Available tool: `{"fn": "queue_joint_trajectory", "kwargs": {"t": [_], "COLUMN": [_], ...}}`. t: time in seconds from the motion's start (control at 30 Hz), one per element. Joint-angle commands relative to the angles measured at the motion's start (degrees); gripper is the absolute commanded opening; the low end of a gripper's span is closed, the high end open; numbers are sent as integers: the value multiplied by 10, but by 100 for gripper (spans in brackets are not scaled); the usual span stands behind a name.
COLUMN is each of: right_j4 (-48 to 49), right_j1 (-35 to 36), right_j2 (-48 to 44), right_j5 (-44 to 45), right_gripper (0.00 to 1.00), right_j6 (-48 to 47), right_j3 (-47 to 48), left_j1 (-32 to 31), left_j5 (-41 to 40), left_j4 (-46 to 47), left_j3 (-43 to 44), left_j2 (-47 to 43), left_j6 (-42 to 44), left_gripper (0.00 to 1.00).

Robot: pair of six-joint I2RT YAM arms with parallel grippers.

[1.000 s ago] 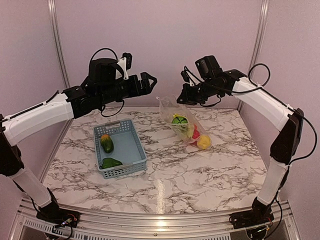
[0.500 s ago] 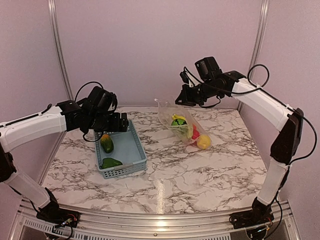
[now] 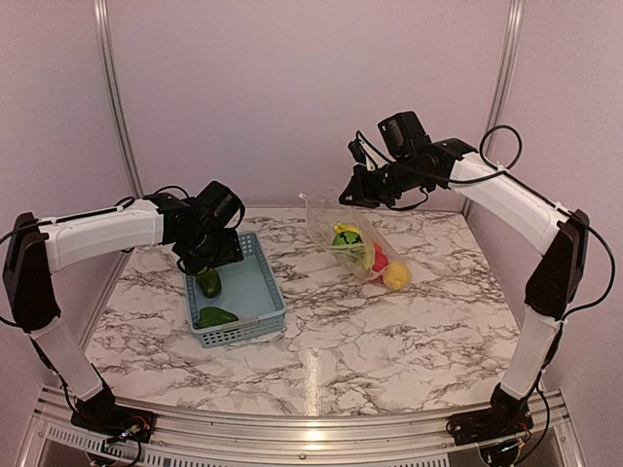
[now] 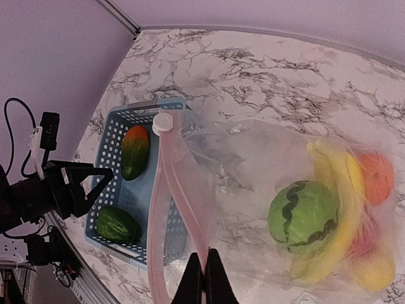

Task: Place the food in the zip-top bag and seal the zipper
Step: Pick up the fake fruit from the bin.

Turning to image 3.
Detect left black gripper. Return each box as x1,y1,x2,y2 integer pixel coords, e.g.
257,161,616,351
179,227,242,275

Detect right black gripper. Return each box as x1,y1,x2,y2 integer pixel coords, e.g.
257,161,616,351
340,154,431,207

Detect clear zip top bag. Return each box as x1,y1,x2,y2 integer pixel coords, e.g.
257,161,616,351
299,189,412,291

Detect yellow toy banana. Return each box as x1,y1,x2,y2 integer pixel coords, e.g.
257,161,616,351
333,221,379,273

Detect green orange toy mango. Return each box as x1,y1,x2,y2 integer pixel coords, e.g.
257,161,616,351
196,269,222,299

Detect green toy watermelon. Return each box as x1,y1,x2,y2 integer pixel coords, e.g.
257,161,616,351
332,231,364,247

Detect blue-grey perforated plastic basket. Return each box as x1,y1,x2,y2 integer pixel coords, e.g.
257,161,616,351
185,232,286,348

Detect red toy apple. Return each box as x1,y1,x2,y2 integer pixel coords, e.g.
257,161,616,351
372,242,389,283

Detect green toy pepper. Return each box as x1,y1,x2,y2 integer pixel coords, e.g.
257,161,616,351
196,306,239,329

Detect yellow toy pear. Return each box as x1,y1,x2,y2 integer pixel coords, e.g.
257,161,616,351
383,262,411,291

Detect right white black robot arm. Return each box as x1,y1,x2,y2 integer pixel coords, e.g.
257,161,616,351
340,136,595,436

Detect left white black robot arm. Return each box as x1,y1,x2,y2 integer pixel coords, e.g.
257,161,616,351
2,182,245,433

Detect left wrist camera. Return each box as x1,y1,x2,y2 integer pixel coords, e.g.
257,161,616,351
196,180,245,229

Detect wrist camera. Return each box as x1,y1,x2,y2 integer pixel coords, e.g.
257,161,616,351
378,111,431,159
196,180,245,229

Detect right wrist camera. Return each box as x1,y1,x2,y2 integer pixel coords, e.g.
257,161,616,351
378,111,431,159

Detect aluminium front frame rail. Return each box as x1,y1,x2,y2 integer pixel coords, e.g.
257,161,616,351
18,383,585,467

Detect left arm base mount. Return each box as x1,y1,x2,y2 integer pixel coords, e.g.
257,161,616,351
71,394,156,444

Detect right aluminium corner post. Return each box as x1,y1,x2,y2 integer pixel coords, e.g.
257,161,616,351
461,0,526,215

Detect aluminium corner post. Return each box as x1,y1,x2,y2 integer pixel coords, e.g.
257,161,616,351
461,0,526,215
93,0,144,197

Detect left aluminium corner post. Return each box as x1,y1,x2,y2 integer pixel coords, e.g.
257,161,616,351
93,0,144,197

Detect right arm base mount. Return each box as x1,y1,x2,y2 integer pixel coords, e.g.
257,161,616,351
446,384,533,446

